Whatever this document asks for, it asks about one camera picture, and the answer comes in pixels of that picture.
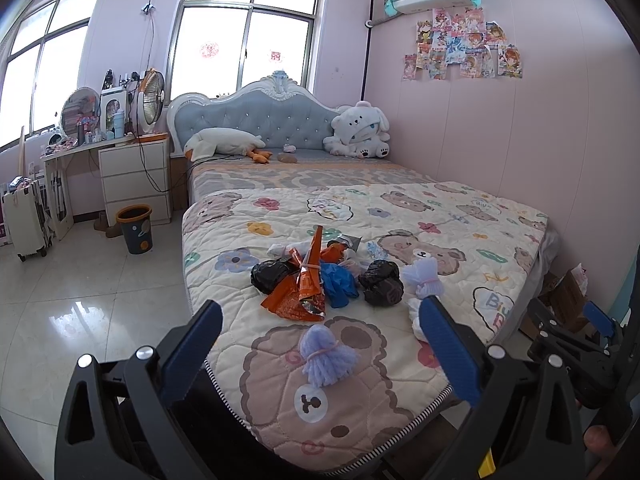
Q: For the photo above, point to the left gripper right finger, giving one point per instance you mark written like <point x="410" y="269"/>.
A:
<point x="523" y="418"/>

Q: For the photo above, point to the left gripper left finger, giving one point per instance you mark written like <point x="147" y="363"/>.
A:
<point x="116" y="420"/>

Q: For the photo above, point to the lavender yarn pompom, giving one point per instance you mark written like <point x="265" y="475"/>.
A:
<point x="422" y="278"/>

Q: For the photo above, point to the black plastic bag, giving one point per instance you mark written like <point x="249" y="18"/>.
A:
<point x="267" y="275"/>
<point x="381" y="284"/>

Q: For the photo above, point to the orange foil snack bag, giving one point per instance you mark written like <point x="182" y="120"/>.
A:
<point x="300" y="296"/>

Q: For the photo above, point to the blue white candy wrapper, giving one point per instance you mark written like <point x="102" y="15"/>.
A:
<point x="375" y="251"/>

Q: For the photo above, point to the blue rubber glove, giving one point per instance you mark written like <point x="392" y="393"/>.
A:
<point x="338" y="284"/>

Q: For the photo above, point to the white tissue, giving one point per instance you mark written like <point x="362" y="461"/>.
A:
<point x="283" y="250"/>

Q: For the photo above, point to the silver green foil wrapper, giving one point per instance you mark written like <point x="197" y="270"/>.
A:
<point x="351" y="242"/>

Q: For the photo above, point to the orange peel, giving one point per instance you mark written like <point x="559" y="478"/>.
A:
<point x="333" y="253"/>

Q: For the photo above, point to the cardboard box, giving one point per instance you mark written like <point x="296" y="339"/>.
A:
<point x="562" y="297"/>

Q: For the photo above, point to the bear pattern quilt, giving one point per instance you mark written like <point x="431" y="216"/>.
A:
<point x="486" y="248"/>

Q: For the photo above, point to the white suitcase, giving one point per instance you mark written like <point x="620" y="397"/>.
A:
<point x="26" y="219"/>

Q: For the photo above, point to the white drawer cabinet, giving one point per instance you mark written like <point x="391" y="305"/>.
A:
<point x="136" y="173"/>

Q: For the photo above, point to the white desk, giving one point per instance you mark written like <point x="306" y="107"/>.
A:
<point x="73" y="183"/>

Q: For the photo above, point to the white goose plush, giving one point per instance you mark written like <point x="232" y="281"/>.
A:
<point x="225" y="141"/>

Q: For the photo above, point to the round standing fan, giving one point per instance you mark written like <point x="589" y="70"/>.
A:
<point x="148" y="102"/>

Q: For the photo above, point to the round vanity mirror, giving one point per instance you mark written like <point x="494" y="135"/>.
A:
<point x="81" y="113"/>

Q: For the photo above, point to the white plush bear toy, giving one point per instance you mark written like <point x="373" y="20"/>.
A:
<point x="360" y="131"/>

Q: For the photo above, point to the blue tufted headboard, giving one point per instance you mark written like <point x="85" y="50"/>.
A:
<point x="275" y="108"/>

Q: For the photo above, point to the anime posters on wall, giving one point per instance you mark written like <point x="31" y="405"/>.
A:
<point x="479" y="48"/>

